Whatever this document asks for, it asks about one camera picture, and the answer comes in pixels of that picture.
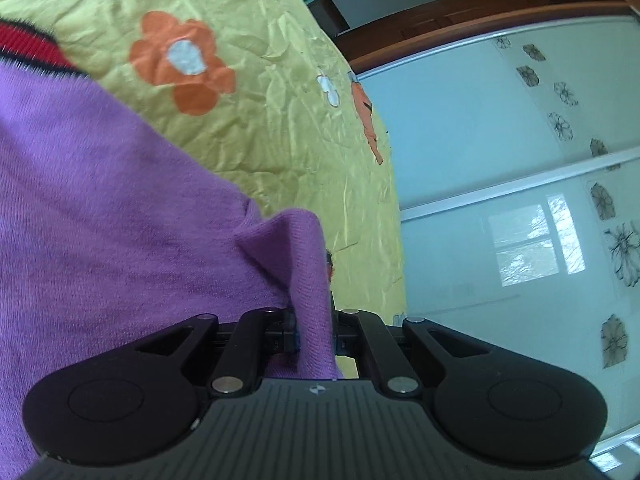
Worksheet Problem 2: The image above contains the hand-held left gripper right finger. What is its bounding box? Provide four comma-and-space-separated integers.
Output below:
327, 291, 496, 402

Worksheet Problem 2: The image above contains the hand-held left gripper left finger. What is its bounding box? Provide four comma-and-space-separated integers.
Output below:
135, 307, 302, 402

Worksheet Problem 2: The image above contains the purple sweater with red collar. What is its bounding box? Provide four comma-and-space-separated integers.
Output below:
0, 16, 343, 480

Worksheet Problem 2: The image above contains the pale floral sliding wardrobe door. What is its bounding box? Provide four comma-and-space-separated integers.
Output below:
350, 14, 640, 473

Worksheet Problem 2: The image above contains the yellow floral bedsheet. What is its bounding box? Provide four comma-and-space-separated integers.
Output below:
0, 0, 407, 380

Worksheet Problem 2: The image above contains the wooden glass cabinet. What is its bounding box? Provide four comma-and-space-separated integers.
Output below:
282, 0, 640, 75

